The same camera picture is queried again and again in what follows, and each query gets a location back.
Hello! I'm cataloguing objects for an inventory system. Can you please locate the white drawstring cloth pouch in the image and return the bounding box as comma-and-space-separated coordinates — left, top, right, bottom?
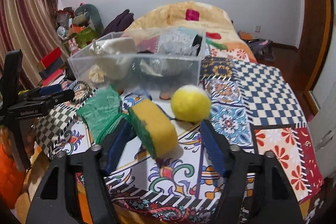
89, 37, 137, 81

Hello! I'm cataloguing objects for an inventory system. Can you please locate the yellow green scrub sponge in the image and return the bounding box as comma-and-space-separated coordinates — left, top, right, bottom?
127, 99, 178, 159

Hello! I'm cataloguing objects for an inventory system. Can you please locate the red box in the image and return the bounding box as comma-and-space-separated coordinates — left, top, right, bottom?
38, 47, 62, 70

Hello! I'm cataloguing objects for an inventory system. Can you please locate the pink bunny plush toy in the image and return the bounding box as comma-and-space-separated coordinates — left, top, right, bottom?
68, 38, 80, 56

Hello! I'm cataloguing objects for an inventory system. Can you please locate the patterned patchwork bed cover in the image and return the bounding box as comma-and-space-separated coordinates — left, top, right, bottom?
32, 48, 325, 224

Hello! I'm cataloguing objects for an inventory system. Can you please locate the green knitted cloth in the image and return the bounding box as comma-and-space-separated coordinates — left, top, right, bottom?
76, 85, 128, 144

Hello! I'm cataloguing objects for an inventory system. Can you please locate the green box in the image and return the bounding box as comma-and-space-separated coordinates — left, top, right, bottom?
75, 27, 98, 48

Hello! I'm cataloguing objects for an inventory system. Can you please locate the white wardrobe with hearts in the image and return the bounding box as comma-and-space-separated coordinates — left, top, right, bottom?
307, 0, 336, 180

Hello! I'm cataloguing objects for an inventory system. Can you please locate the yellow fuzzy ball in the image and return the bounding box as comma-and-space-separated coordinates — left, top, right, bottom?
170, 85, 211, 123

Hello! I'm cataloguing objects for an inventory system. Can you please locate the green dinosaur plush toy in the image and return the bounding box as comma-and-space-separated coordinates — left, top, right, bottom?
72, 4, 104, 35

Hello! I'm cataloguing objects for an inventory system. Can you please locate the striped red curtain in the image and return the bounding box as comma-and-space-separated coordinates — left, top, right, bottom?
1, 0, 68, 89

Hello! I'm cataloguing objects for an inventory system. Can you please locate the clear plastic storage bin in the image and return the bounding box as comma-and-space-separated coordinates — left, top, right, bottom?
68, 27, 206, 94

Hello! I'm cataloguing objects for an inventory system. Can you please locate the dark purple jacket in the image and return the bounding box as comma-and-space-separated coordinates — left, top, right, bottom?
101, 9, 134, 36

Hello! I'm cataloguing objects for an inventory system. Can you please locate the brown wooden door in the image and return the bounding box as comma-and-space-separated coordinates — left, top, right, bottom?
297, 0, 334, 115

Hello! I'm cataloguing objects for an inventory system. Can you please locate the bag on floor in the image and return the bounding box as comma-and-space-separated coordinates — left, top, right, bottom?
238, 31, 274, 62

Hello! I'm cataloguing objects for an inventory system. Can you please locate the colourful patchwork fleece blanket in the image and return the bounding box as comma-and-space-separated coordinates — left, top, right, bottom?
128, 1, 256, 63

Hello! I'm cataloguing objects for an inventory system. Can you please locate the black beaded bracelet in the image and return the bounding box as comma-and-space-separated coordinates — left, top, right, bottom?
68, 80, 93, 104

